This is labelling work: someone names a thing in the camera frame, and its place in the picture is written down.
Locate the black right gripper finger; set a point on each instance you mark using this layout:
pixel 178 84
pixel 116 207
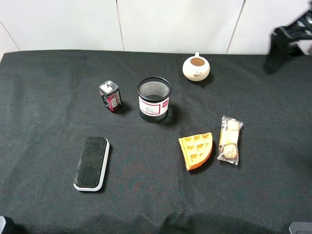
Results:
pixel 275 59

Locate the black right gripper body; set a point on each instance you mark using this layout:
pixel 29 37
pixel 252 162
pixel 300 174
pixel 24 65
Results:
pixel 284 39

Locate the black pink gum box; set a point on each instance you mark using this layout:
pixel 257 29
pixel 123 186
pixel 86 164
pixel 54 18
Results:
pixel 110 95

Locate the cream ceramic teapot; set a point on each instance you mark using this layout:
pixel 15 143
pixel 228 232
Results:
pixel 196 68

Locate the wrapped cookie snack pack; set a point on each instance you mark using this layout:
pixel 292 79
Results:
pixel 228 142

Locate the orange toy waffle slice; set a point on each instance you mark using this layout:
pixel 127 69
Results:
pixel 196 149

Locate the black mesh pen holder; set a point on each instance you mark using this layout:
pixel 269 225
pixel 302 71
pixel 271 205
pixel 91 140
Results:
pixel 153 95

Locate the grey right base corner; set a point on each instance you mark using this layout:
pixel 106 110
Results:
pixel 300 228

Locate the grey base corner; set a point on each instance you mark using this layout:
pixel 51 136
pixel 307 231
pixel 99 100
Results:
pixel 300 228
pixel 6 225

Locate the black white board eraser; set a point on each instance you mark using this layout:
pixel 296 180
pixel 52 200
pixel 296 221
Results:
pixel 92 164

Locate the grey left base corner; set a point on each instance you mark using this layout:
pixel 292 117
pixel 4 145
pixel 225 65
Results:
pixel 6 225

